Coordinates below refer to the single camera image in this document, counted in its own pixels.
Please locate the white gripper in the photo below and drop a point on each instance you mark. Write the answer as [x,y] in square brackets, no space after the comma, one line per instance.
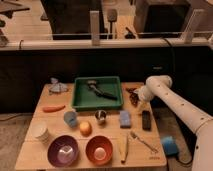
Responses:
[145,94]

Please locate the black rectangular block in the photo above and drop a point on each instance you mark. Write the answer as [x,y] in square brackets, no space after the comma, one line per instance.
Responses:
[146,120]

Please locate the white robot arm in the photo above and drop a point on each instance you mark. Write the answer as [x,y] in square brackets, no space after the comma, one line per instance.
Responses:
[198,121]

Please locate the red bowl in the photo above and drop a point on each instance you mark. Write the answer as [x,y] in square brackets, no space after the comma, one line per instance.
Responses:
[99,150]

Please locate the purple bowl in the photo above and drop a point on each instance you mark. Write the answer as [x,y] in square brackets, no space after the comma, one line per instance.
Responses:
[63,151]

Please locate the blue sponge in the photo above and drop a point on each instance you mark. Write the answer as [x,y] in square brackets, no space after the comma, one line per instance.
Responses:
[125,120]

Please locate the silver fork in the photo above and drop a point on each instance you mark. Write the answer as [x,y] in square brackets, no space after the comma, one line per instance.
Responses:
[135,136]

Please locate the blue box on floor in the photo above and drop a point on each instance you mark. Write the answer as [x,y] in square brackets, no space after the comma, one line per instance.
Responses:
[169,146]

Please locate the green plastic tray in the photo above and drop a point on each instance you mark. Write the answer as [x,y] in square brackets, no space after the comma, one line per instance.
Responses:
[92,93]

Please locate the yellow orange fruit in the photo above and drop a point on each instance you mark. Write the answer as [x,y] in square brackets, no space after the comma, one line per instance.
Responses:
[85,128]

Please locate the crumpled blue grey cloth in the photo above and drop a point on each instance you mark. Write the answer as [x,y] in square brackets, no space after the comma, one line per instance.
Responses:
[57,87]

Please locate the orange carrot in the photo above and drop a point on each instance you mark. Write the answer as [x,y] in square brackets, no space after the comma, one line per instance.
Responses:
[50,109]

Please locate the white paper cup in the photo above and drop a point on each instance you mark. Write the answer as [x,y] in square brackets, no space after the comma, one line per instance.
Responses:
[41,132]

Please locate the black handled brush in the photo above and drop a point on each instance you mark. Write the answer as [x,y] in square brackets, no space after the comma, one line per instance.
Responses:
[92,85]

